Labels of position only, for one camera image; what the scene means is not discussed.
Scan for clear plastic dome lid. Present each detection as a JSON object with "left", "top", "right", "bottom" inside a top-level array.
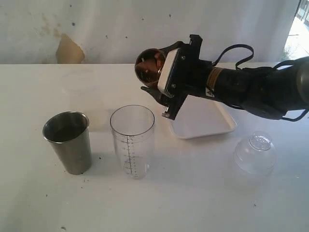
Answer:
[{"left": 234, "top": 130, "right": 277, "bottom": 175}]

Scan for brown food pieces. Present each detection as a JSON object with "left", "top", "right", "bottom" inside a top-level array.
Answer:
[{"left": 141, "top": 52, "right": 165, "bottom": 73}]

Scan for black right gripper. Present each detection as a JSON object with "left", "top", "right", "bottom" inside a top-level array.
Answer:
[{"left": 140, "top": 34, "right": 204, "bottom": 120}]

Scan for white rectangular tray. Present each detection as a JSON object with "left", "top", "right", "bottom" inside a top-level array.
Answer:
[{"left": 169, "top": 96, "right": 237, "bottom": 140}]

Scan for stainless steel cup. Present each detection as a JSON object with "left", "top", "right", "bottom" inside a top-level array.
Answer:
[{"left": 42, "top": 111, "right": 92, "bottom": 175}]

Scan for brown wooden cup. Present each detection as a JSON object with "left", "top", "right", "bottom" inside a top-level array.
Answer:
[{"left": 135, "top": 48, "right": 166, "bottom": 88}]

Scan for clear plastic shaker cup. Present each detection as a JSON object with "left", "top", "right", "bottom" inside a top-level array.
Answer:
[{"left": 110, "top": 104, "right": 155, "bottom": 179}]

